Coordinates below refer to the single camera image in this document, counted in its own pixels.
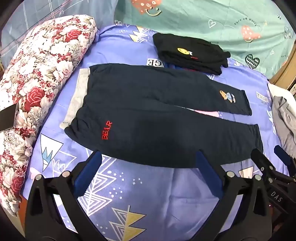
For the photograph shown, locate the navy pants with grey waistband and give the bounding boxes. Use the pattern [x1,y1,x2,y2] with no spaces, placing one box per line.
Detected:
[60,64,264,168]

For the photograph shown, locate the teal printed blanket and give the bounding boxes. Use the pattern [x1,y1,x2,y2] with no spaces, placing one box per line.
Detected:
[113,0,296,80]

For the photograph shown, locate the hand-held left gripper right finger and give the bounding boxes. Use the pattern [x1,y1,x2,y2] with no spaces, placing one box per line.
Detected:
[194,149,272,241]

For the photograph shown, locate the black flat object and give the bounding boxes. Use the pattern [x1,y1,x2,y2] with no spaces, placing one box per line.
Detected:
[0,103,18,131]

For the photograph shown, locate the black folded pants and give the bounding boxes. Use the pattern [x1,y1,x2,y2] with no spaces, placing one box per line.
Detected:
[153,33,231,76]

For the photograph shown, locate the purple patterned bed sheet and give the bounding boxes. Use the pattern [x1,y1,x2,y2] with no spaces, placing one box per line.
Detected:
[21,23,292,241]

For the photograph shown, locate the wooden board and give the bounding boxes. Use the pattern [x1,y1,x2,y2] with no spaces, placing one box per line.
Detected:
[269,53,296,91]

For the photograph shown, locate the grey garment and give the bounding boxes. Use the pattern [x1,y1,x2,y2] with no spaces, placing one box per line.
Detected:
[272,96,296,159]

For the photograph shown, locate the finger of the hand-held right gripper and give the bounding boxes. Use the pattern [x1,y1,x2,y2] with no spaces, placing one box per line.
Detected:
[251,148,281,186]
[274,146,296,178]

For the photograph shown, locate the white cloth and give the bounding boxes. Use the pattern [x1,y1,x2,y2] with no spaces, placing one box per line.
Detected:
[268,83,296,102]

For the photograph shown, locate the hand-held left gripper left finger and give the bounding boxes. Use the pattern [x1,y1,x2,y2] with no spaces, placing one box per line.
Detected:
[24,149,103,241]

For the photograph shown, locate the floral red pillow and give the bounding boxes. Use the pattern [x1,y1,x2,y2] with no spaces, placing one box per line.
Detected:
[0,14,99,217]

